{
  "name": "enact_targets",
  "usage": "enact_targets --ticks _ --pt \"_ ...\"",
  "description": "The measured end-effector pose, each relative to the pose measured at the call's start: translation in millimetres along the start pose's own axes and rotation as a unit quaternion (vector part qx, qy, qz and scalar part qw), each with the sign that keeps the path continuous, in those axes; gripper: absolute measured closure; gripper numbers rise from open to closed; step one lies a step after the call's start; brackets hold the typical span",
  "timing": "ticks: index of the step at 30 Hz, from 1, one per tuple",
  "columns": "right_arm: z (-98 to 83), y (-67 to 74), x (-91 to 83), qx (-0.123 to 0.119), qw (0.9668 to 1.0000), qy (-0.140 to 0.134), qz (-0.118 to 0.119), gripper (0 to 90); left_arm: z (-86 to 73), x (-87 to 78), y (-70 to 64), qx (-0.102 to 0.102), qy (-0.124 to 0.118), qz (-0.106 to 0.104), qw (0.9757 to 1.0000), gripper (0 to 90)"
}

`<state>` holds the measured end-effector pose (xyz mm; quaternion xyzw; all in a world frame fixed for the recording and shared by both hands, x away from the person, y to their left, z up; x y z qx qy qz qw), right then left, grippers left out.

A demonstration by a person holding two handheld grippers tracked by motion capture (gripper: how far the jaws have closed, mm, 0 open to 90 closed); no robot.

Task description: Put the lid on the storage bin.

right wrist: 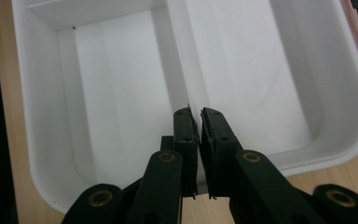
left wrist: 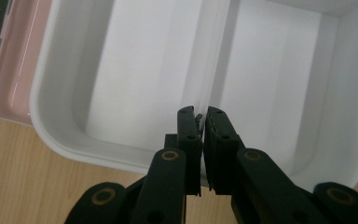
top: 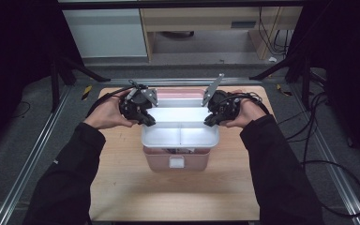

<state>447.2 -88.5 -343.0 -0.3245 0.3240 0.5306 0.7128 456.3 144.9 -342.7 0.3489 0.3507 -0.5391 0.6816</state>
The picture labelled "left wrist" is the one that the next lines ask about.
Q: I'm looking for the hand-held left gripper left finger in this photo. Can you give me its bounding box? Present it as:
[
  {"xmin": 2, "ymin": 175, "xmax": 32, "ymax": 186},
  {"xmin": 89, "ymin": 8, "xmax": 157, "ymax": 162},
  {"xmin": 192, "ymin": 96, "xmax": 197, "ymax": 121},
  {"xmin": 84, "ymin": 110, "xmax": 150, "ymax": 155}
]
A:
[{"xmin": 163, "ymin": 105, "xmax": 204, "ymax": 198}]

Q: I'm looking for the pink plastic container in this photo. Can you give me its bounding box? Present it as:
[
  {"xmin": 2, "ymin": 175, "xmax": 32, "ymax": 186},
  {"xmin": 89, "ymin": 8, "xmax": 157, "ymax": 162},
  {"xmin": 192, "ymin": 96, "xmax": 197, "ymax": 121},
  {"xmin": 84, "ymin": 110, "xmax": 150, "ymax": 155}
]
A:
[{"xmin": 0, "ymin": 0, "xmax": 54, "ymax": 127}]

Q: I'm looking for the white divided tray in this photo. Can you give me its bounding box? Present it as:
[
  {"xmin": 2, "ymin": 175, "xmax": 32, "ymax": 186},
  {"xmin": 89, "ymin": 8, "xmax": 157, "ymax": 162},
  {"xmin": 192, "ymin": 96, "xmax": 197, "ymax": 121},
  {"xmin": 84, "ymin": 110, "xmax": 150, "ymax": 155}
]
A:
[{"xmin": 29, "ymin": 0, "xmax": 358, "ymax": 192}]

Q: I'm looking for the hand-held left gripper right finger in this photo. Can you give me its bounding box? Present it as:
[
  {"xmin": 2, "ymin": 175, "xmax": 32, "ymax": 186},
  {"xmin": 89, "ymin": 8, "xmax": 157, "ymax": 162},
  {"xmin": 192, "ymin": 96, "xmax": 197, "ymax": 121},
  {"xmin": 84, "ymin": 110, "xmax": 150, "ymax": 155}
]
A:
[{"xmin": 202, "ymin": 105, "xmax": 246, "ymax": 196}]

